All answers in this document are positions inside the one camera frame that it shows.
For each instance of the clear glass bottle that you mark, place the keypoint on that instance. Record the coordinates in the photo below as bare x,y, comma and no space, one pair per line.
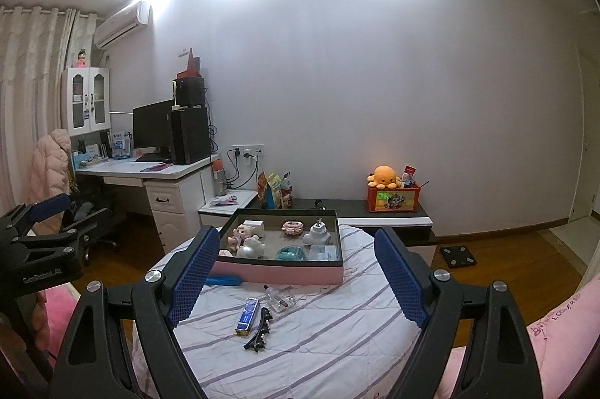
280,298

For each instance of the pink blanket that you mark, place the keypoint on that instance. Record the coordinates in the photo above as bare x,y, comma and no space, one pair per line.
562,333

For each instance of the black computer monitor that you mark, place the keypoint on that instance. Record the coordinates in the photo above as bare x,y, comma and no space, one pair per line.
152,125

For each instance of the white air conditioner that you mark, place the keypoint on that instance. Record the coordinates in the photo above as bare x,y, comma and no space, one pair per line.
122,26

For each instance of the clear plastic packet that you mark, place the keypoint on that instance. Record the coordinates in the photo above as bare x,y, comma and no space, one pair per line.
323,252

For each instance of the blue white box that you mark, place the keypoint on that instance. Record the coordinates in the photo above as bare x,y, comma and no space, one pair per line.
121,144

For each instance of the white plush toy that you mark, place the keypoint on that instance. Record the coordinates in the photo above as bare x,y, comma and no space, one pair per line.
243,235

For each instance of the white glass-door cabinet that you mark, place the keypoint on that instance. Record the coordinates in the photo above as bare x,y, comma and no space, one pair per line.
86,99

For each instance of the small black gadget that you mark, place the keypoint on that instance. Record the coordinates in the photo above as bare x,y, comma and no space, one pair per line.
320,205

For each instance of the blue tube box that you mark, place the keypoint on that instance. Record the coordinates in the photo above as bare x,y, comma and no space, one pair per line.
247,317

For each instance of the low black white cabinet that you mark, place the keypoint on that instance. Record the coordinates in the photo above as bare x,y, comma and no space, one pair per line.
356,209

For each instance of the pink puffer jacket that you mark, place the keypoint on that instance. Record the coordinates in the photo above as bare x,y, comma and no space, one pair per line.
51,174

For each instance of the orange snack bag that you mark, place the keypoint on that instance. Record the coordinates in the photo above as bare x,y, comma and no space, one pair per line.
261,183

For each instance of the black bathroom scale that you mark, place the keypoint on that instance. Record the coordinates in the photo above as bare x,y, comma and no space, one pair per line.
458,257

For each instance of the orange printed storage box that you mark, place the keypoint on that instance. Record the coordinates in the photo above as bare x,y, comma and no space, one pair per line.
393,200

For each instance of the red white packet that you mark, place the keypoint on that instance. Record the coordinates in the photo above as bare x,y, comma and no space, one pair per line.
410,175

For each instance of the teal round tin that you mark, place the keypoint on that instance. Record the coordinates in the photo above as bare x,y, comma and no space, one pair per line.
290,255

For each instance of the striped white bed sheet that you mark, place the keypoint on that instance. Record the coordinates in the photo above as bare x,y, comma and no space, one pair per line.
328,333

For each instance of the orange octopus plush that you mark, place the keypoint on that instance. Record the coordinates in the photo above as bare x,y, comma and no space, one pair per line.
384,176

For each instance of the white door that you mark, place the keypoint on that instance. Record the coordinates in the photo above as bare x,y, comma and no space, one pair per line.
586,136

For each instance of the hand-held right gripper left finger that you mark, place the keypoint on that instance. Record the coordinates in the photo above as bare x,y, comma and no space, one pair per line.
192,277

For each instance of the water bottle orange lid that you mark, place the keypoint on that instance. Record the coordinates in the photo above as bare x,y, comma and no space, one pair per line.
219,178

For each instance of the black computer tower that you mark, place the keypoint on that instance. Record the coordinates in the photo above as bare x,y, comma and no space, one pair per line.
190,136

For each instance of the small white box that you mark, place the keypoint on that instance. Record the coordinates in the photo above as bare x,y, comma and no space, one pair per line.
257,226

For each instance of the white desk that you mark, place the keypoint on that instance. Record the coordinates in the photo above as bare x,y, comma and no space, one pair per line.
168,197

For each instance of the pink doll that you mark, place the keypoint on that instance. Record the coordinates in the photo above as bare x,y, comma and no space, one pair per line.
81,60

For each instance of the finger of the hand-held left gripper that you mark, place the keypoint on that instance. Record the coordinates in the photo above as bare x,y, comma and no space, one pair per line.
49,207
89,221

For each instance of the purple mouse pad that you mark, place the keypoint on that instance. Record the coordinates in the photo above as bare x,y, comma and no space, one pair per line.
153,167

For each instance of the red paper bag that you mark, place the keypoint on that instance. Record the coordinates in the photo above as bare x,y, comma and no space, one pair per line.
191,66

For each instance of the black office chair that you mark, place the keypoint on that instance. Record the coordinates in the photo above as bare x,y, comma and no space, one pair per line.
101,202

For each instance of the white plug adapter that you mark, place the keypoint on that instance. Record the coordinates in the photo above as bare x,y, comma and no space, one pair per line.
316,236

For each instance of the flat plastic packet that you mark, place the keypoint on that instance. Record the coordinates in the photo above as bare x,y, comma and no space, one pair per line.
223,200

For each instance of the blue comb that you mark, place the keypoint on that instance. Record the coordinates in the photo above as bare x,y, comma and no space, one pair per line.
224,281

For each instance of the pink storage box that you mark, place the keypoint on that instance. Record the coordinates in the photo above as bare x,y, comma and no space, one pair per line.
281,275

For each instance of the black box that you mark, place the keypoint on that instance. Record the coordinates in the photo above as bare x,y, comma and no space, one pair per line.
190,93

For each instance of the white wall power outlet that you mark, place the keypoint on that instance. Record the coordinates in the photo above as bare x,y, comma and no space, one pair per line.
248,151

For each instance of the black hair clip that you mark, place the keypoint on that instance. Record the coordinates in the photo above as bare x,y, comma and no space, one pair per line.
258,328

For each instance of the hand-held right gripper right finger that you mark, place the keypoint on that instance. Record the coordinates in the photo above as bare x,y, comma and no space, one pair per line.
398,277

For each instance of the green snack bag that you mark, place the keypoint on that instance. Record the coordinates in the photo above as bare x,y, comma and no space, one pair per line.
274,188

